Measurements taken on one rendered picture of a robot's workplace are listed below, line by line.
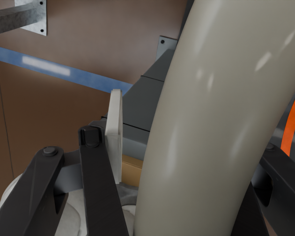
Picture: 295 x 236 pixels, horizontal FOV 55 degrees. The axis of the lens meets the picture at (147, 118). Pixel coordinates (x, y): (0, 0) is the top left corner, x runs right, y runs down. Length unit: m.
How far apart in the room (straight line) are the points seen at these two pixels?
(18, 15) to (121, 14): 0.53
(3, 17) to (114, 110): 1.44
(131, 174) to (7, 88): 1.51
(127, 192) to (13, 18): 1.13
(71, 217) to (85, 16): 1.17
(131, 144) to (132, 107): 0.17
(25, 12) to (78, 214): 1.25
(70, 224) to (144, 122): 0.35
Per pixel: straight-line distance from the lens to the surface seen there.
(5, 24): 1.60
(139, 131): 0.79
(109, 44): 1.58
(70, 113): 1.91
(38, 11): 1.76
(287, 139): 1.61
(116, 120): 0.15
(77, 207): 0.68
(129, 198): 0.79
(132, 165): 0.76
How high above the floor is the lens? 1.37
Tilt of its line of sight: 55 degrees down
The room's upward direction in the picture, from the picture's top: 146 degrees counter-clockwise
